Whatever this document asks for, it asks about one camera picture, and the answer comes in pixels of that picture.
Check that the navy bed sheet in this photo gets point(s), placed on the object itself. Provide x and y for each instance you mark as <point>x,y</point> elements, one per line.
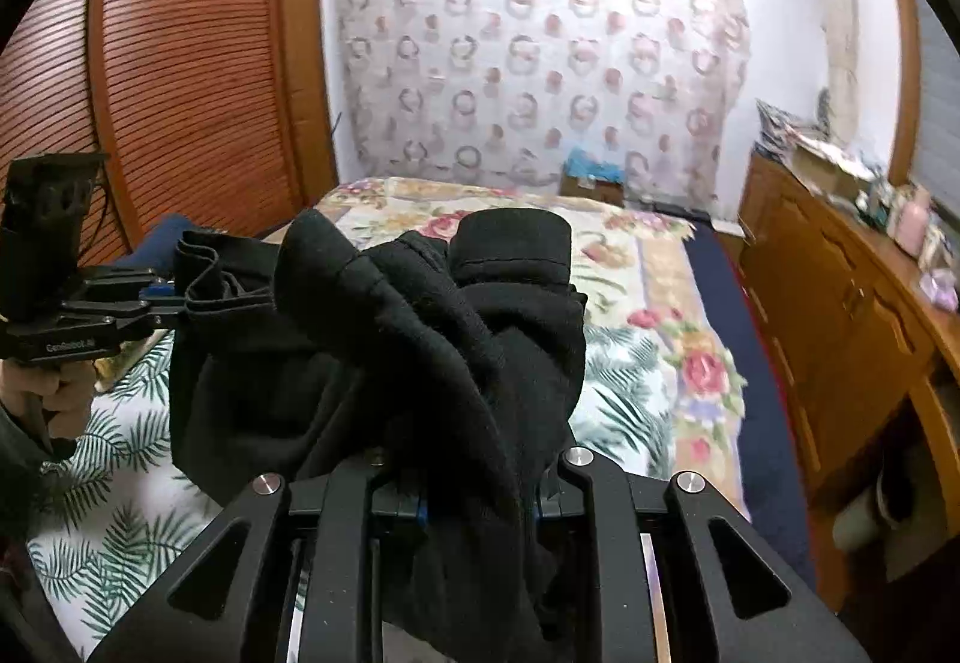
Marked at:
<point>757,370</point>

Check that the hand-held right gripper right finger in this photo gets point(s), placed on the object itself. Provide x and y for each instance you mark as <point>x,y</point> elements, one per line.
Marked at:
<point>559,505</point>

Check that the fern-print sheet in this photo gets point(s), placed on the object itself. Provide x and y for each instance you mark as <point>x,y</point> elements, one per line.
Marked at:
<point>112,520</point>

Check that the white cylindrical bin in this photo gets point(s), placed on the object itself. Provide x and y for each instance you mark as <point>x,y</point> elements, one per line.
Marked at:
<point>866,517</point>

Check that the grey window blind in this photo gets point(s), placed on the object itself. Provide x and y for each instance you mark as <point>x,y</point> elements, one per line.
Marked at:
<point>937,108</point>

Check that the pink tissue pack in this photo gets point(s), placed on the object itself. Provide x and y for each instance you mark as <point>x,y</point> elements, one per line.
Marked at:
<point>941,292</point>

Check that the navy folded garment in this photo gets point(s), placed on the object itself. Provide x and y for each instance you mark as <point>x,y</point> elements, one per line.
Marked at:
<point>161,243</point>

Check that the open cardboard box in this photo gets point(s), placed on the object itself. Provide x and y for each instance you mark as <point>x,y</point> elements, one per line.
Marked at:
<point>829,168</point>

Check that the circle-patterned sheer curtain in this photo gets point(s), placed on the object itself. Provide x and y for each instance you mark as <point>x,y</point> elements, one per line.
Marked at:
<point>525,70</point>

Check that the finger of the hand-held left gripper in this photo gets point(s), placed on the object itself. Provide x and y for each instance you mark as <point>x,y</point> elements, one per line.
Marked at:
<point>127,280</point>
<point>120,318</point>

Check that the box with blue cloth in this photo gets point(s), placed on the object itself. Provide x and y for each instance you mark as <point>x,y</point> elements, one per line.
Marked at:
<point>592,175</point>

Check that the pink thermos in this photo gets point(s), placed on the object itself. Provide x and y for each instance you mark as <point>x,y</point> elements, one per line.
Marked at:
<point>913,224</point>

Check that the wooden sideboard cabinet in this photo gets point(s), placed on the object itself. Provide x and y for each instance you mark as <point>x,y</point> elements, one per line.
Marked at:
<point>825,318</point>

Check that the person's left hand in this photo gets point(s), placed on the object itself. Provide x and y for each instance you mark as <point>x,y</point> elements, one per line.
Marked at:
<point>71,404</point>

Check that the beige window curtain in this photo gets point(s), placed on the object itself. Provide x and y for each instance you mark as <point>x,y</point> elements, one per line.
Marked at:
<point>825,18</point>

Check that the wooden louvered wardrobe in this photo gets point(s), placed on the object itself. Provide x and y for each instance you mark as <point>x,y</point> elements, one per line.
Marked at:
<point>172,48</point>

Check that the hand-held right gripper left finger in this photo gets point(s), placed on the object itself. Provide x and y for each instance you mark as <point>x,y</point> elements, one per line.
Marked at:
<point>397,502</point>

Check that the yellow garment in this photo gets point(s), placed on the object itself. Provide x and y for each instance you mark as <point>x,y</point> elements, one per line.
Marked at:
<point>120,367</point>

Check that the black fleece garment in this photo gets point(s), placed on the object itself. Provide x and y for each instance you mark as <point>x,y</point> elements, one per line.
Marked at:
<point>420,370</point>

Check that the floral blanket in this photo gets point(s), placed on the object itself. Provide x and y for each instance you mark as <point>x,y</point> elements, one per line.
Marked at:
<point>652,303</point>

